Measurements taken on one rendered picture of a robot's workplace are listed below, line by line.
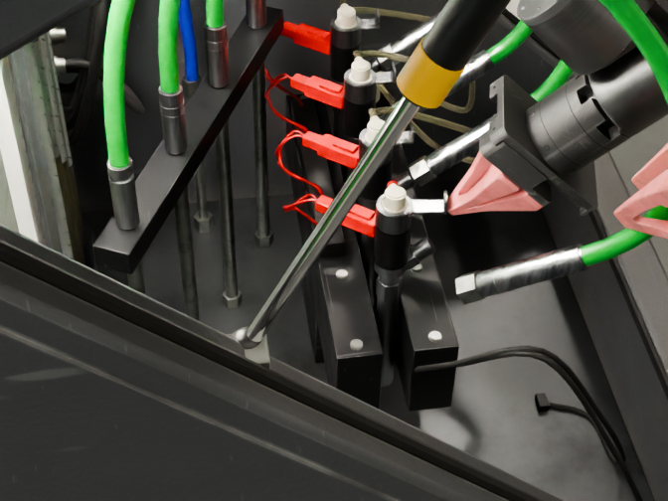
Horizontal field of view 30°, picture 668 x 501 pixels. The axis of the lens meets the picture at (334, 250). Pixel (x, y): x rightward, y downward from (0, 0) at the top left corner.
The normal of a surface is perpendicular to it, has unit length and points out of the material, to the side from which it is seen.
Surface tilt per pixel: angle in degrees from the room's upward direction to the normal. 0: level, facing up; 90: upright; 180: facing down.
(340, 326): 0
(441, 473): 43
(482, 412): 0
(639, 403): 90
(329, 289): 0
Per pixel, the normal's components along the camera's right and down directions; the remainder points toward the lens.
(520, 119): 0.68, -0.46
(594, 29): 0.16, 0.40
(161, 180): 0.01, -0.71
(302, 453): 0.15, 0.70
